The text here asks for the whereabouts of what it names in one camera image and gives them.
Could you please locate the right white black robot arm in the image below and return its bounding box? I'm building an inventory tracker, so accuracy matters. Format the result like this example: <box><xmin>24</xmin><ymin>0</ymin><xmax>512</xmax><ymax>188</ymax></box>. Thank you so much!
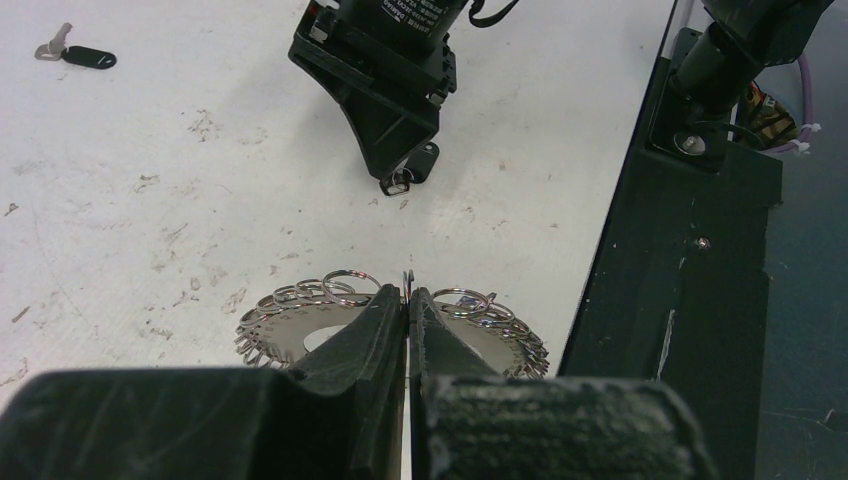
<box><xmin>288</xmin><ymin>1</ymin><xmax>827</xmax><ymax>197</ymax></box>

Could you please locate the metal keyring chain loop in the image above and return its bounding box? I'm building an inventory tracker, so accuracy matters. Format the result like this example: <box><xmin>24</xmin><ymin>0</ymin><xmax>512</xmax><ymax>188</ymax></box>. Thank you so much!
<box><xmin>233</xmin><ymin>268</ymin><xmax>551</xmax><ymax>380</ymax></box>

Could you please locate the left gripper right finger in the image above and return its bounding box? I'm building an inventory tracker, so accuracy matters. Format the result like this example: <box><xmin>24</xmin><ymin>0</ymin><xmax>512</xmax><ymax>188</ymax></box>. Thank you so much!
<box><xmin>408</xmin><ymin>288</ymin><xmax>716</xmax><ymax>479</ymax></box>

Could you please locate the black ribbon cable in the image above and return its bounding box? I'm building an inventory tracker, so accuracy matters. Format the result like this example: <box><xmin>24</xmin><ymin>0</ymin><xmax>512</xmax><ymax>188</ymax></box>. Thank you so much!
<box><xmin>467</xmin><ymin>0</ymin><xmax>522</xmax><ymax>29</ymax></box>

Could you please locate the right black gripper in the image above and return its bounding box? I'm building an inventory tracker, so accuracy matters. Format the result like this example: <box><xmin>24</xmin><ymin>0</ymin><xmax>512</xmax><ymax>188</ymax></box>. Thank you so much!
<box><xmin>288</xmin><ymin>0</ymin><xmax>466</xmax><ymax>183</ymax></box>

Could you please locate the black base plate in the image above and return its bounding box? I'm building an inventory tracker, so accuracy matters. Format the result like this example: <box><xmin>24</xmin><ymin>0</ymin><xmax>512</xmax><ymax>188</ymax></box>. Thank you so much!
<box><xmin>558</xmin><ymin>28</ymin><xmax>783</xmax><ymax>479</ymax></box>

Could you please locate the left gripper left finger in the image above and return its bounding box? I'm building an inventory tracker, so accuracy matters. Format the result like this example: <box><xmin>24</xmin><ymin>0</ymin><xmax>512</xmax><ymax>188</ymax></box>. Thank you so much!
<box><xmin>1</xmin><ymin>284</ymin><xmax>407</xmax><ymax>479</ymax></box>

